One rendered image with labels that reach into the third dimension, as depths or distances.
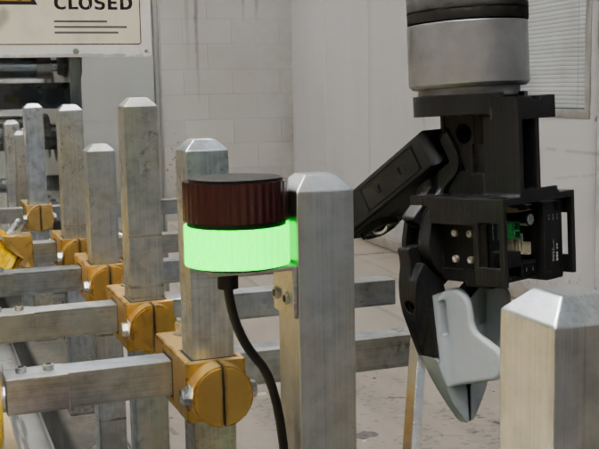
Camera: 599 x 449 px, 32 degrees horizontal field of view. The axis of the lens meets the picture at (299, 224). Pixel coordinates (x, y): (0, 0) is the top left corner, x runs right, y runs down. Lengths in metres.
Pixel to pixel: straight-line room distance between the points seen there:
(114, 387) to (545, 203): 0.41
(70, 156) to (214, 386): 0.79
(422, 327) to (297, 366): 0.10
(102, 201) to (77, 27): 1.58
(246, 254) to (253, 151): 9.01
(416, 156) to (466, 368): 0.14
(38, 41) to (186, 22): 6.63
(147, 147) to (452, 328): 0.49
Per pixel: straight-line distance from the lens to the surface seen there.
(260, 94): 9.57
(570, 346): 0.36
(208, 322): 0.84
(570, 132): 5.30
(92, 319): 1.12
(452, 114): 0.63
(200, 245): 0.57
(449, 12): 0.63
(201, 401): 0.82
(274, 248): 0.57
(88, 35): 2.86
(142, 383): 0.88
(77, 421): 1.59
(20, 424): 1.87
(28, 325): 1.11
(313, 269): 0.59
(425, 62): 0.63
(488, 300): 0.69
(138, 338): 1.06
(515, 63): 0.64
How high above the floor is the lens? 1.19
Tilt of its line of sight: 8 degrees down
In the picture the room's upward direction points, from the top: 1 degrees counter-clockwise
